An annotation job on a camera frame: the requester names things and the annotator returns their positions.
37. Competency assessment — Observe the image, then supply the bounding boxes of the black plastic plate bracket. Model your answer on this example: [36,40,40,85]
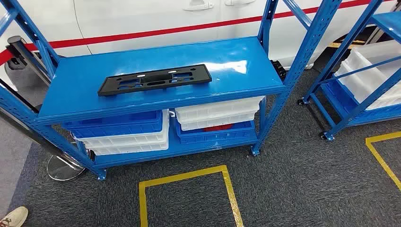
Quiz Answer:
[97,64,213,97]

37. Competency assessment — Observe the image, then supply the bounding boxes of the red plastic part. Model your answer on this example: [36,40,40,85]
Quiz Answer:
[203,124,234,132]

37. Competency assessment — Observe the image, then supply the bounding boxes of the blue metal shelf rack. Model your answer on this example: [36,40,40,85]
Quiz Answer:
[0,0,344,182]

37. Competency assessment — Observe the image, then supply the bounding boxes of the blue wheeled shelf rack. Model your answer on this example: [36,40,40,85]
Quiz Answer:
[297,0,401,141]

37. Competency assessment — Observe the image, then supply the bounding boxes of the blue plastic crate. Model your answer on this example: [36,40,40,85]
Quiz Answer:
[321,79,401,126]
[61,110,164,139]
[174,117,256,145]

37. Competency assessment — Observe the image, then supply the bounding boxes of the black ribbed block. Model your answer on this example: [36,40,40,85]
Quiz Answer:
[270,59,287,80]

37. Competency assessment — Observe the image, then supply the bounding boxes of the red barrier belt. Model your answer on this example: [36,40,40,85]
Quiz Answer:
[0,0,376,65]

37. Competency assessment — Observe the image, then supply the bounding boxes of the stanchion with chrome base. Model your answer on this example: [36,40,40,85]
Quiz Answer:
[0,108,91,182]

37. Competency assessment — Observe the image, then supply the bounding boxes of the large white plastic crate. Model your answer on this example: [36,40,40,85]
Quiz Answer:
[343,40,401,104]
[333,61,401,111]

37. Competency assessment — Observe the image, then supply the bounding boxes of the stanchion with dark base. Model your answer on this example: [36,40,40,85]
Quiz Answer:
[0,78,43,114]

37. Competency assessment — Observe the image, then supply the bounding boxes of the black-topped belt stanchion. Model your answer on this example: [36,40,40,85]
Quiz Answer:
[5,35,52,85]

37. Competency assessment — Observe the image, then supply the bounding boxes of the person's pale shoe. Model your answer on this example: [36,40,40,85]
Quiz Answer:
[0,206,29,227]

